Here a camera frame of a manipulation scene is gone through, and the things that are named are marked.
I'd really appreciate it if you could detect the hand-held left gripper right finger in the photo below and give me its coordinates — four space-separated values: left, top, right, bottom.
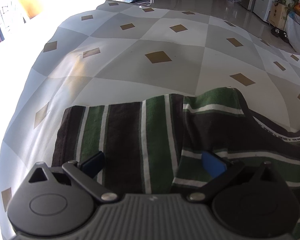
186 151 283 203

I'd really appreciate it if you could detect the cardboard box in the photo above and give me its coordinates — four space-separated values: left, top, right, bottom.
268 2 290 30

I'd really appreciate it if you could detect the green brown striped t-shirt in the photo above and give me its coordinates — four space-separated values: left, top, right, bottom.
51 87 300 240

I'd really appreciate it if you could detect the white chest freezer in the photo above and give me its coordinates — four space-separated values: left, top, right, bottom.
252 0 282 22

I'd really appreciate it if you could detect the pale yellow pillow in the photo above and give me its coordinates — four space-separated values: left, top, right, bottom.
17 0 67 18

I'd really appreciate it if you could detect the grey covered side table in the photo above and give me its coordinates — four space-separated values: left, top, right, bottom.
284 12 300 53

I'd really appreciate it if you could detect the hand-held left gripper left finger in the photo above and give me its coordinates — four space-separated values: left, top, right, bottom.
27 151 120 203

